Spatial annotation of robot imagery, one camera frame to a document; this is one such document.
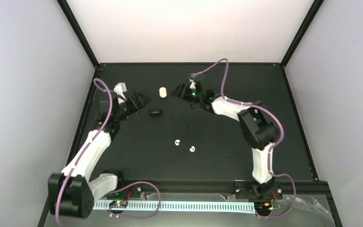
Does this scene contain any black earbud charging case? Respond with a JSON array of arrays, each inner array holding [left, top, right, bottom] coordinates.
[[149, 108, 162, 116]]

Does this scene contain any white capsule object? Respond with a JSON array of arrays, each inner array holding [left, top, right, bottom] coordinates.
[[159, 87, 167, 98]]

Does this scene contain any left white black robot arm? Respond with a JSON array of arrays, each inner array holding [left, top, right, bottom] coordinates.
[[48, 92, 151, 218]]

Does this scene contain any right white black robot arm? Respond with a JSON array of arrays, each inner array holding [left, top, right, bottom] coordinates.
[[172, 81, 281, 199]]

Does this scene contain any clear plastic sheet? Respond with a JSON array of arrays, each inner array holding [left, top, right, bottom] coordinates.
[[220, 193, 332, 223]]

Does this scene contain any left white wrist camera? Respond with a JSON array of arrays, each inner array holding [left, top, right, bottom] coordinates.
[[113, 82, 127, 105]]

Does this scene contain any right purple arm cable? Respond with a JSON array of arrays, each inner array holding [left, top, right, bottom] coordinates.
[[190, 58, 285, 151]]

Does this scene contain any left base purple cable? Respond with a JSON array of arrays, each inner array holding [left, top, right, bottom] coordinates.
[[106, 181, 162, 220]]

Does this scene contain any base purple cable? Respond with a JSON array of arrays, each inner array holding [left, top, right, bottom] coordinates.
[[255, 173, 296, 219], [106, 181, 162, 220]]

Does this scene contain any white slotted cable duct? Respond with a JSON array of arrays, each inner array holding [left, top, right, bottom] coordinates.
[[93, 200, 255, 214]]

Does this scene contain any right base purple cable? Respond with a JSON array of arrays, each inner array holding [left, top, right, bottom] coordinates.
[[255, 173, 296, 219]]

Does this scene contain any left black frame post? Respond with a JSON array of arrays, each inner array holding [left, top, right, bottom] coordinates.
[[57, 0, 99, 68]]

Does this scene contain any black frame post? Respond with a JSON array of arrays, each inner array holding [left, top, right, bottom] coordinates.
[[280, 0, 324, 69], [57, 0, 99, 68]]

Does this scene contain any black front mounting rail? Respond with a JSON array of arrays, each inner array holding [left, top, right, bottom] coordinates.
[[48, 177, 331, 201]]

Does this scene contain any right black frame post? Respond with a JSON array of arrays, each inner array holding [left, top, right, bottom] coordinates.
[[280, 0, 324, 69]]

